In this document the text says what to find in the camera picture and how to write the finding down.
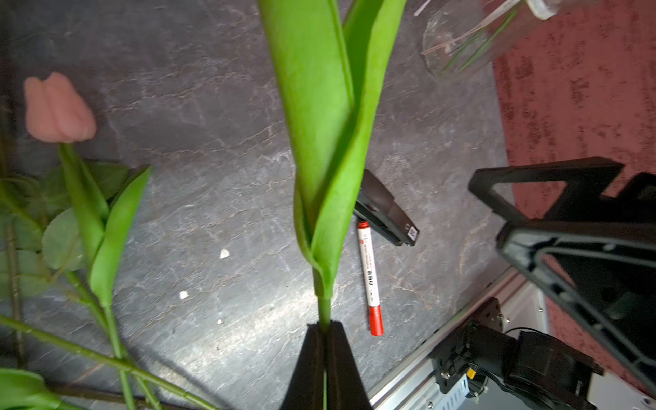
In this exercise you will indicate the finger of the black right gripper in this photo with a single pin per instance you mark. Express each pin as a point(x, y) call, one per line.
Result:
point(577, 183)
point(601, 274)

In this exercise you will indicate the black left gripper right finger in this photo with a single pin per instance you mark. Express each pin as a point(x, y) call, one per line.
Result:
point(344, 387)

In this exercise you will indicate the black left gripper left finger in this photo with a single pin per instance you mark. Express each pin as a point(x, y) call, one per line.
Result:
point(306, 390)

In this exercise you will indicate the pink tulip bud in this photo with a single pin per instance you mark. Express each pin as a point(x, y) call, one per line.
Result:
point(57, 114)

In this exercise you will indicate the red capped white marker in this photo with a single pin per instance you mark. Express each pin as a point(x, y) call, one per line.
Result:
point(370, 278)

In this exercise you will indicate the clear glass vase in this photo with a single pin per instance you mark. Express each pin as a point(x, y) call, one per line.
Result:
point(464, 36)

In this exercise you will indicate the black stapler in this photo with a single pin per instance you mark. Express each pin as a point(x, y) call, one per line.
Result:
point(376, 206)

